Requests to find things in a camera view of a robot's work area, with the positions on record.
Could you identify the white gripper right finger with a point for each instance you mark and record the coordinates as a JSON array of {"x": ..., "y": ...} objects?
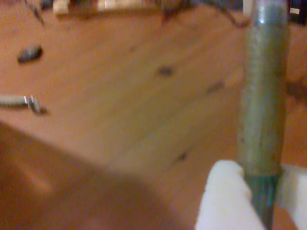
[{"x": 297, "y": 191}]

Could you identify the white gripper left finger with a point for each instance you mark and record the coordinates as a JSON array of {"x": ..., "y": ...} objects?
[{"x": 227, "y": 203}]

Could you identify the green mechanical pencil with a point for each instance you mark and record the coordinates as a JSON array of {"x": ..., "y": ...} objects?
[{"x": 261, "y": 95}]

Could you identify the white marker with black cap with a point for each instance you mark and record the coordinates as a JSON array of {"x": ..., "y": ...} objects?
[{"x": 12, "y": 101}]

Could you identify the pale flat blurry object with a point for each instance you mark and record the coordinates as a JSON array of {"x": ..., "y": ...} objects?
[{"x": 120, "y": 4}]

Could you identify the cream white blurry block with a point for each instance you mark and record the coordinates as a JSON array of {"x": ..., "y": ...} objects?
[{"x": 61, "y": 6}]

